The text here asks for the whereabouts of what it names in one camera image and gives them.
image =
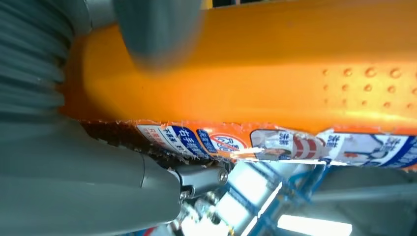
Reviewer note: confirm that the blue metal rack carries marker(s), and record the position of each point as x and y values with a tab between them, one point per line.
306	177

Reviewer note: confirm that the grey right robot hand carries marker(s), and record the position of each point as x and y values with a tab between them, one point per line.
81	189

